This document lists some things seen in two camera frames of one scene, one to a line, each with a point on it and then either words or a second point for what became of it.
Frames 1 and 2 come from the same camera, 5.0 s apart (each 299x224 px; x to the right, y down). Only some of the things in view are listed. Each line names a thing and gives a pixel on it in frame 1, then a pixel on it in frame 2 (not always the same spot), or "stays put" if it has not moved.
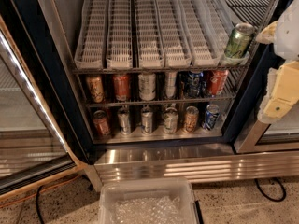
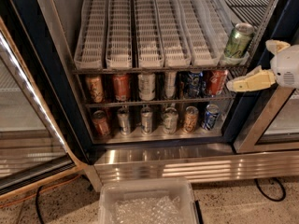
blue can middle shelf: x=193 y=85 stays put
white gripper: x=290 y=35 -> x=286 y=68
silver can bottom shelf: x=170 y=120 stays put
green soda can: x=239 y=40 stays put
